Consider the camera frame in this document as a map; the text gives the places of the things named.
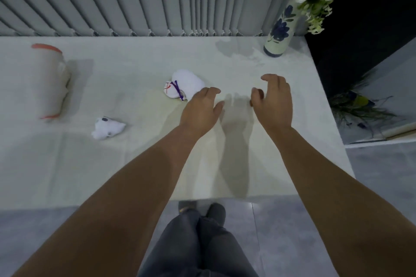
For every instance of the green plant sprigs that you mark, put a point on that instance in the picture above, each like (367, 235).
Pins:
(357, 106)

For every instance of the white vase with blue flowers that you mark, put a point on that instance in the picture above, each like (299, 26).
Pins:
(280, 31)

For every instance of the white sock ball purple stripe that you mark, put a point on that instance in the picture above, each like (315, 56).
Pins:
(187, 83)

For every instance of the white flat board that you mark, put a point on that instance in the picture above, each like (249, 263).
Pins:
(390, 91)

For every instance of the person's shoe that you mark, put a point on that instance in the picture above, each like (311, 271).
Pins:
(217, 213)
(187, 207)

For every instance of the person's right shoe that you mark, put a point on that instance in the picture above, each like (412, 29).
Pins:
(217, 213)

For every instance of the white jug with red rim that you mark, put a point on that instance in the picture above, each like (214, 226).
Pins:
(48, 82)

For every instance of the person's left hand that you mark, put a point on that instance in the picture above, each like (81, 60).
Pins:
(196, 114)

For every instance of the person's right hand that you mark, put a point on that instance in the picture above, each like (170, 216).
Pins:
(276, 108)

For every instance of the person's right forearm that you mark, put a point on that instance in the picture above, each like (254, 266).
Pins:
(338, 202)

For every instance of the person's left thumb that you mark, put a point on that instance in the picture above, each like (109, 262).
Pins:
(218, 110)

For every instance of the person's left forearm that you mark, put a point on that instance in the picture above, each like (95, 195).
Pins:
(123, 202)

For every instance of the person's left shoe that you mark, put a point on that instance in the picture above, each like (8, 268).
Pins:
(187, 207)

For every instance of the small white sock ball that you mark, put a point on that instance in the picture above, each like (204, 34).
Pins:
(106, 128)

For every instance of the dark grey trousers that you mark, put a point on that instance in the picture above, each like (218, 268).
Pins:
(198, 247)

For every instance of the person's right thumb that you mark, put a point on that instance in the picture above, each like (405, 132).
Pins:
(256, 97)

